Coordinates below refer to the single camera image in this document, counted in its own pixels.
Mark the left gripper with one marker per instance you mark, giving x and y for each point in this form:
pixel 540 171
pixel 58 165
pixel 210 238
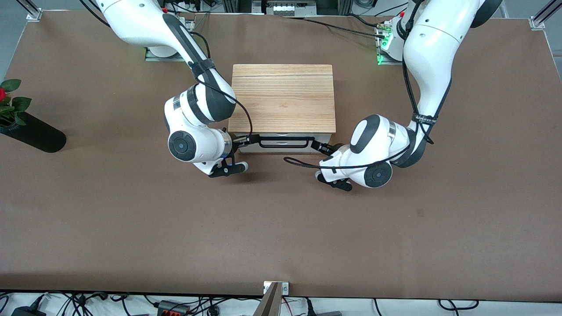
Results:
pixel 328 149

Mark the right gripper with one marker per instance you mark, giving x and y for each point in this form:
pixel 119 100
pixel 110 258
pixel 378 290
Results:
pixel 240 141

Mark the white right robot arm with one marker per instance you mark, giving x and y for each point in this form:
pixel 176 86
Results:
pixel 140 22

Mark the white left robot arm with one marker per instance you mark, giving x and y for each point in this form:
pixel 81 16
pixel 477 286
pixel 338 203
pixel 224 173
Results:
pixel 432 52

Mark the light wooden drawer cabinet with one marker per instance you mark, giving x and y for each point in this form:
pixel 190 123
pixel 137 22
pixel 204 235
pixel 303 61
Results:
pixel 283 96

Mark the white connector block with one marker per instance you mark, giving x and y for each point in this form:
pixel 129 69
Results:
pixel 281 8

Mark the black power strip red switches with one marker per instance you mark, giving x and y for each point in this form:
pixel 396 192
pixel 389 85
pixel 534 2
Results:
pixel 173 308

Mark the black ribbed cylindrical vase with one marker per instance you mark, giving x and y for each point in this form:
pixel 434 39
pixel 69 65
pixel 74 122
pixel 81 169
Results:
pixel 37 134

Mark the red rose with green leaves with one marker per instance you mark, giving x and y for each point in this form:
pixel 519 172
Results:
pixel 21 104

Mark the black power adapter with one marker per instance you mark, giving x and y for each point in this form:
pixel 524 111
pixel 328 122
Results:
pixel 28 311

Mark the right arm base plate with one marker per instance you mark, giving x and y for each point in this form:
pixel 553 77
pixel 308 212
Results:
pixel 163 54

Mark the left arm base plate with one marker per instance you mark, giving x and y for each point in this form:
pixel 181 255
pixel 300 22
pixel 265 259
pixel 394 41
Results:
pixel 387 48

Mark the metal table edge bracket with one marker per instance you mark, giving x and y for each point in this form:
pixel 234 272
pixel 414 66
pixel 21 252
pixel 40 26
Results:
pixel 284 288

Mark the grey camera stand post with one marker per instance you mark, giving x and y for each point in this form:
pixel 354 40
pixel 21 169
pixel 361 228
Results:
pixel 268 303

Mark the aluminium frame post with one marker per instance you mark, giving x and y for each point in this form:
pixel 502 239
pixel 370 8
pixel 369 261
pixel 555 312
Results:
pixel 543 15
pixel 30 9

